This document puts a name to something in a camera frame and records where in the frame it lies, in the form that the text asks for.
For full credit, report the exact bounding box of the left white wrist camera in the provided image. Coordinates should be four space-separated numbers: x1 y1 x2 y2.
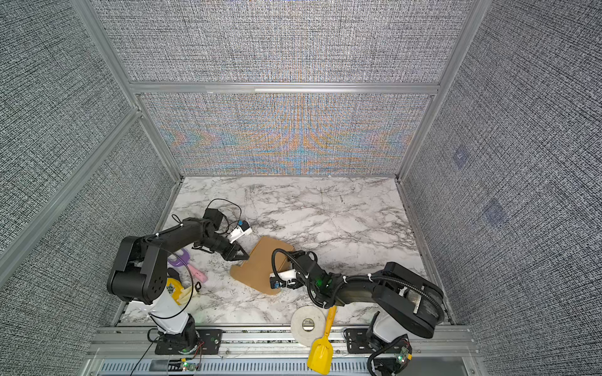
227 220 252 244

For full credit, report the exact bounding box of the white tape roll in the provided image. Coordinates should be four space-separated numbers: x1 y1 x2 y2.
290 306 325 347

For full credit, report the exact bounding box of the brown cardboard box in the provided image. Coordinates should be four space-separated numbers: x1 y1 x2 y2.
230 237 295 295

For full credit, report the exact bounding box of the aluminium front frame rail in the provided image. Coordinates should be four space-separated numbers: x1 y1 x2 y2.
79 324 487 375

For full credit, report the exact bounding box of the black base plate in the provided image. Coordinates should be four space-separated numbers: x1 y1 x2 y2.
155 329 224 357
343 327 413 355

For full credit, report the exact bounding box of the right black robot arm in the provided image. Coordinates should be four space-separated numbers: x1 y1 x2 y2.
271 248 445 338

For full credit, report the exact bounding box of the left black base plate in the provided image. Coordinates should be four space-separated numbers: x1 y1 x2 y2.
155 329 224 357

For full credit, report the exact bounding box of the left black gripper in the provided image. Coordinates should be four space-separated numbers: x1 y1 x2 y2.
201 234 250 262

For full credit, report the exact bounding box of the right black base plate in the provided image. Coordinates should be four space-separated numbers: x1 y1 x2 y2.
343 327 413 355

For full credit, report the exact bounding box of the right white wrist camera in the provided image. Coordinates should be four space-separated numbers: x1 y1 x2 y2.
269 269 300 290

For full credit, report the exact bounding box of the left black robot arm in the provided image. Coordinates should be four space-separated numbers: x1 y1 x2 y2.
107 209 249 355

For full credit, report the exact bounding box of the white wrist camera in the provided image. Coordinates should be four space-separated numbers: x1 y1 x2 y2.
269 269 300 290
227 220 252 244

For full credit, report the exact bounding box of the yellow work glove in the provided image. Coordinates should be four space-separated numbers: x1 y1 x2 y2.
166 277 202 306

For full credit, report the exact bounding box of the right black cable conduit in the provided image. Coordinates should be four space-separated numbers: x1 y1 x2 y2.
270 248 445 325

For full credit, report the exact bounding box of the yellow plastic toy shovel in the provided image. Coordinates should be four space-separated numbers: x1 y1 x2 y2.
307 305 337 375

